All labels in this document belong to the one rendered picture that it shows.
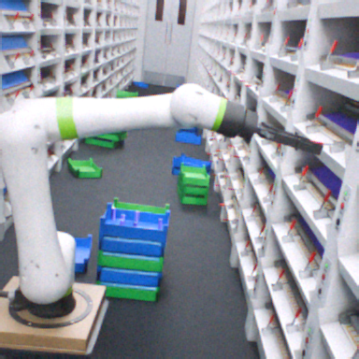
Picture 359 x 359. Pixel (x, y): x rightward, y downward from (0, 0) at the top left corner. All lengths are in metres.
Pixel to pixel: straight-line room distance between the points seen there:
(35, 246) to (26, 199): 0.13
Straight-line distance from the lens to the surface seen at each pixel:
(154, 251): 2.21
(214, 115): 1.26
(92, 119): 1.37
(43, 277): 1.36
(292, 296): 1.77
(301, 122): 1.81
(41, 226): 1.31
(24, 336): 1.55
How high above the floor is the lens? 1.23
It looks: 21 degrees down
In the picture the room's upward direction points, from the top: 10 degrees clockwise
